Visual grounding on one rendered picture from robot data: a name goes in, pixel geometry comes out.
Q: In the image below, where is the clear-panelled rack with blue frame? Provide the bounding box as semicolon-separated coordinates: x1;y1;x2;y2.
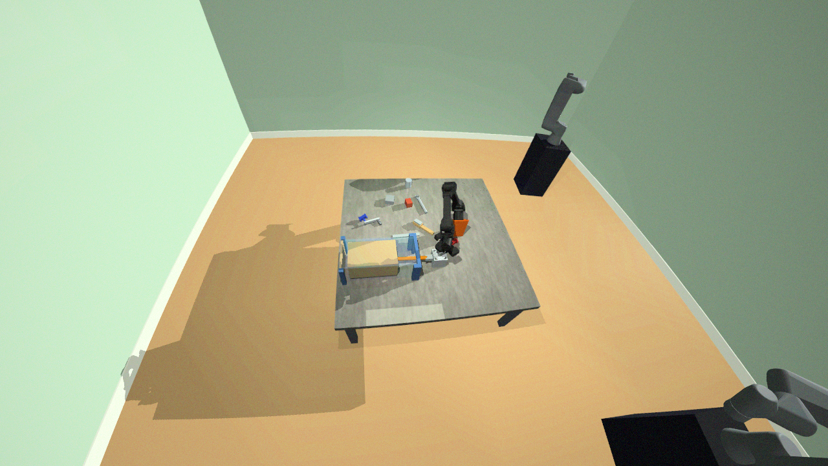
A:
338;233;419;285

